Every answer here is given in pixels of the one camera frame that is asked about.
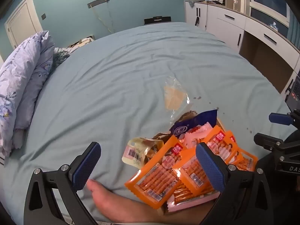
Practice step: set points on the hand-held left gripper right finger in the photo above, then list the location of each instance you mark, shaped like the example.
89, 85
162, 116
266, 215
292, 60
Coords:
209, 166

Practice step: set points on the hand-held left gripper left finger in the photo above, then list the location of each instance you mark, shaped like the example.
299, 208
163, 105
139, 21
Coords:
86, 166

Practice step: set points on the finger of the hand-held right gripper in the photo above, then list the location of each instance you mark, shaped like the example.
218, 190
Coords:
280, 119
267, 140

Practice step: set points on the pink snack packet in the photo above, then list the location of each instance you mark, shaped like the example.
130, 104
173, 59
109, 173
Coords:
194, 136

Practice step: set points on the pink-edged spicy stick packet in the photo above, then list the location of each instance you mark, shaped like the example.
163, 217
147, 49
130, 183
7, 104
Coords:
182, 193

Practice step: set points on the blue snack bag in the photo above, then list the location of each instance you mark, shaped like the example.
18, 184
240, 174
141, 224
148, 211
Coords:
194, 121

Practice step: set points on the chicken foot snack packet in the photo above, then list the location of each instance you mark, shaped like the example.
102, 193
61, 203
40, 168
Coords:
133, 154

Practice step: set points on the clear plastic bag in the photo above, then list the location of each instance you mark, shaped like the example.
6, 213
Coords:
173, 98

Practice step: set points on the light blue bed sheet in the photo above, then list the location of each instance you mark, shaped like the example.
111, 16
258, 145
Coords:
117, 86

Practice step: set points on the small blue item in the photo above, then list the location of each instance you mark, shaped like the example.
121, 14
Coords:
273, 25

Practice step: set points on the white drawer cabinet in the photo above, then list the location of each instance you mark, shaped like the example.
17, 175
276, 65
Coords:
225, 21

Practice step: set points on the lilac floral quilt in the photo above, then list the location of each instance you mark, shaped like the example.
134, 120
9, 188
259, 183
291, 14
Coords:
21, 75

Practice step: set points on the green patterned cloth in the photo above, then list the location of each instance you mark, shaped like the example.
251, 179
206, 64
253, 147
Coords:
59, 56

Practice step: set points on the clear plastic bottle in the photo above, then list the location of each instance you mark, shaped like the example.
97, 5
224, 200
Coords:
235, 3

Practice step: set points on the beige cardboard box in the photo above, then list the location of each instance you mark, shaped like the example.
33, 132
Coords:
84, 41

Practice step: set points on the black hanging item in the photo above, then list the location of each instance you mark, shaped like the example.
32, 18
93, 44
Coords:
197, 21

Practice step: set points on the blue cloth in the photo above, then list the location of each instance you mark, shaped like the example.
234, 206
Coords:
191, 3

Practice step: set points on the white door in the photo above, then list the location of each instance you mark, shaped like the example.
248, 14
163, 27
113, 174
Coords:
22, 21

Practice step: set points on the wall switch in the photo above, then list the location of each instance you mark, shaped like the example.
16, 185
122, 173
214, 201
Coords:
43, 16

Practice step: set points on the grey wall bracket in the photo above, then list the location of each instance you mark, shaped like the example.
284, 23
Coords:
98, 2

